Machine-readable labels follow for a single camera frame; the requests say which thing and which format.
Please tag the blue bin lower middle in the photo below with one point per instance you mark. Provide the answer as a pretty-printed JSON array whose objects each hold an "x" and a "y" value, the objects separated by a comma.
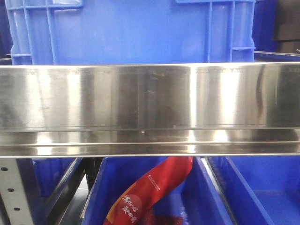
[{"x": 194, "y": 202}]

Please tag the blue bin on top shelf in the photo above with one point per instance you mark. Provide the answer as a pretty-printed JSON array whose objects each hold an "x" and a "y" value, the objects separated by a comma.
[{"x": 62, "y": 32}]

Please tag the stainless steel shelf rail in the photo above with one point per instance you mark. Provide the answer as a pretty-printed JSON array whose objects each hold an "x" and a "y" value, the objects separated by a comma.
[{"x": 213, "y": 109}]

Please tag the red printed bag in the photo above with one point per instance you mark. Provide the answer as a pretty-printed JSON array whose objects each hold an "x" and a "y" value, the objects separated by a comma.
[{"x": 155, "y": 184}]

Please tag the blue bin lower left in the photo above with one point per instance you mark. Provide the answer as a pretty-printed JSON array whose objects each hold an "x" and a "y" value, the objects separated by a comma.
[{"x": 47, "y": 186}]

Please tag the grey perforated shelf upright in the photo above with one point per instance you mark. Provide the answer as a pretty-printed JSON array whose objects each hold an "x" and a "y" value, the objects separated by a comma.
[{"x": 13, "y": 194}]

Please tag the blue bin lower right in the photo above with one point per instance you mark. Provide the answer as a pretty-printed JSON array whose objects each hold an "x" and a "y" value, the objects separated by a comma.
[{"x": 263, "y": 190}]

